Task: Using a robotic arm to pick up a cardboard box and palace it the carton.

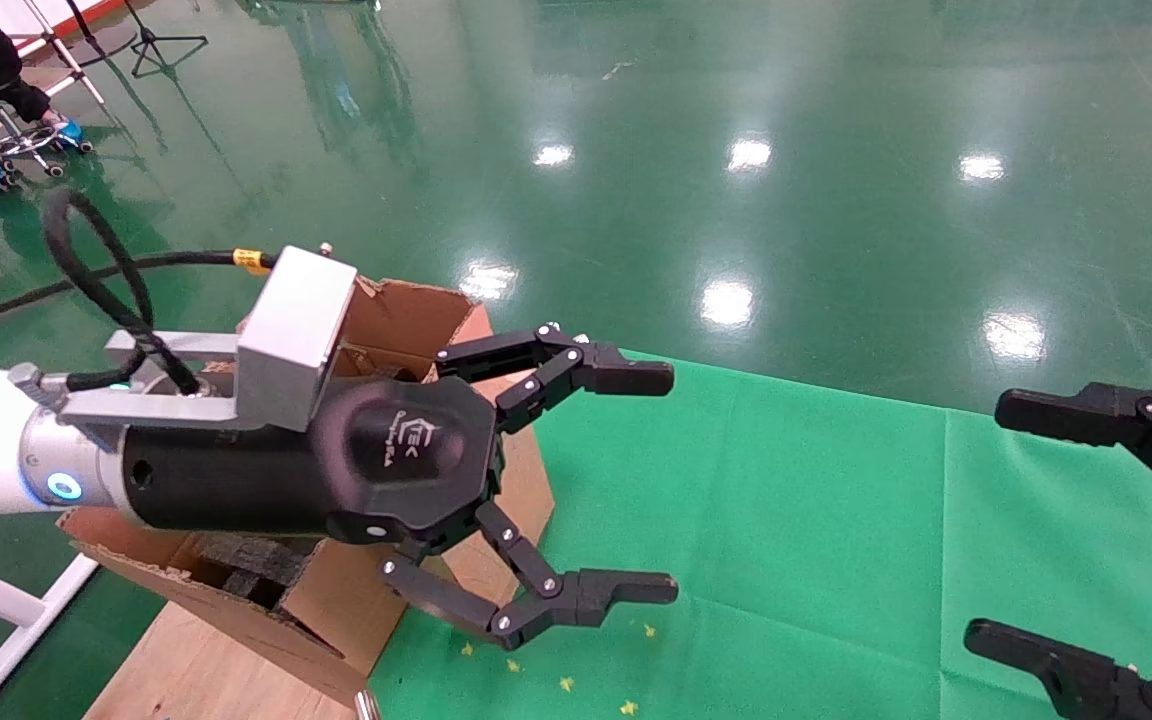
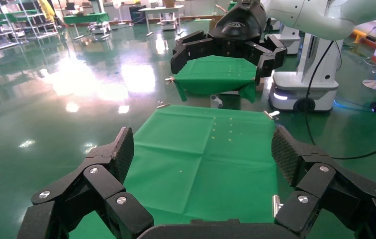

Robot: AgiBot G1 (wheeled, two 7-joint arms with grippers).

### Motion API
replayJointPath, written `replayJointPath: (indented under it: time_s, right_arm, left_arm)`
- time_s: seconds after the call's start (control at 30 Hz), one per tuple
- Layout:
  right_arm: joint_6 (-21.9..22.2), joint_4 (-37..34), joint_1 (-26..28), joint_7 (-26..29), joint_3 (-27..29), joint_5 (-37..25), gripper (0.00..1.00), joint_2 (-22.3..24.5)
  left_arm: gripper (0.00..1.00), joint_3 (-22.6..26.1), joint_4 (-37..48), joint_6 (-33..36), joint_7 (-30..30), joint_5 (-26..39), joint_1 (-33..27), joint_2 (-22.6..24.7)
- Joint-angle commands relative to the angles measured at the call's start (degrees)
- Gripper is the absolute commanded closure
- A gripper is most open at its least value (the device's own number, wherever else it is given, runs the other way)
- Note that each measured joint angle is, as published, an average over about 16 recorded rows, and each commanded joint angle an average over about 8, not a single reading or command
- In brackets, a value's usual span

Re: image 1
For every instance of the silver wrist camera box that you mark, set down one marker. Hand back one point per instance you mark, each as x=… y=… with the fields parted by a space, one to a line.
x=296 y=330

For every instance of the white metal desk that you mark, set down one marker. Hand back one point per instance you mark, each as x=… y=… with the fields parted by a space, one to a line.
x=71 y=65

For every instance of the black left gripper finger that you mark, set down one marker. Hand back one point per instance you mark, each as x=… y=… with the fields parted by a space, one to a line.
x=586 y=595
x=626 y=375

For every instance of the black foam block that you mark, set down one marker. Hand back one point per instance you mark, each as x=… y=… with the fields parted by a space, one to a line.
x=256 y=565

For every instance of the black tripod stand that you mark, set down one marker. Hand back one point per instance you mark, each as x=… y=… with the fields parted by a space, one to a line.
x=149 y=40

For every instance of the chrome wheeled stool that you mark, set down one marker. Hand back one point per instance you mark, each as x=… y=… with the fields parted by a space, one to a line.
x=26 y=145

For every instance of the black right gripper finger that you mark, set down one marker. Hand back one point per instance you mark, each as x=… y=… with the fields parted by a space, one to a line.
x=1086 y=680
x=1116 y=415

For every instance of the green table cloth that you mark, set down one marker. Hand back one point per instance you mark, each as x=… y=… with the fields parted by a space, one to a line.
x=786 y=550

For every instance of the black pole stand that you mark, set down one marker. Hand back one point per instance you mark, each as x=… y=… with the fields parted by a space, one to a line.
x=106 y=45

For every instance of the large open cardboard carton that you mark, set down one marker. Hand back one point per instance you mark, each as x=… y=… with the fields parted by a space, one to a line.
x=336 y=610

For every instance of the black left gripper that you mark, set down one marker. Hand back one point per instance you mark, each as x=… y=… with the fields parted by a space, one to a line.
x=266 y=480

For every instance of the silver camera mount bracket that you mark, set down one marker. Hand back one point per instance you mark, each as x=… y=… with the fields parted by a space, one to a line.
x=166 y=408

